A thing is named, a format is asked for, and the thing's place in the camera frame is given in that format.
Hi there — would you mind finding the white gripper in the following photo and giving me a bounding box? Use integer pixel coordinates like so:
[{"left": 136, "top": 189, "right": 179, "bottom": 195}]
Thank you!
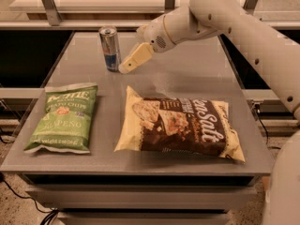
[{"left": 118, "top": 16, "right": 171, "bottom": 74}]

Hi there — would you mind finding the silver blue redbull can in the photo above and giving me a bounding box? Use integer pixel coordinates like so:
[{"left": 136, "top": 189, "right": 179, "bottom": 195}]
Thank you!
[{"left": 98, "top": 26, "right": 121, "bottom": 72}]

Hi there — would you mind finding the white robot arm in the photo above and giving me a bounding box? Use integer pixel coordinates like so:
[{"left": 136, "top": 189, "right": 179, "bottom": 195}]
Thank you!
[{"left": 119, "top": 0, "right": 300, "bottom": 225}]

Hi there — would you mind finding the brown yellow sea salt chips bag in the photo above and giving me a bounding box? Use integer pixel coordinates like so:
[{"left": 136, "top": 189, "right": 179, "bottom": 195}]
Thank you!
[{"left": 115, "top": 87, "right": 245, "bottom": 162}]

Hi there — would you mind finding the green jalapeno chips bag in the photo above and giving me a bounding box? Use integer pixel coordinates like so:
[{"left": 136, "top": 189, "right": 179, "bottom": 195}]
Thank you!
[{"left": 23, "top": 82, "right": 98, "bottom": 154}]

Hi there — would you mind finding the metal window frame rail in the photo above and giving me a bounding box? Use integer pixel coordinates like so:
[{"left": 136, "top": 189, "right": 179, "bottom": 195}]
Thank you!
[{"left": 0, "top": 0, "right": 300, "bottom": 30}]

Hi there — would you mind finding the black floor cable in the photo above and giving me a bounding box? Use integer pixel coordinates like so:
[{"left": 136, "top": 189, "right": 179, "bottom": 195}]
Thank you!
[{"left": 0, "top": 172, "right": 60, "bottom": 225}]

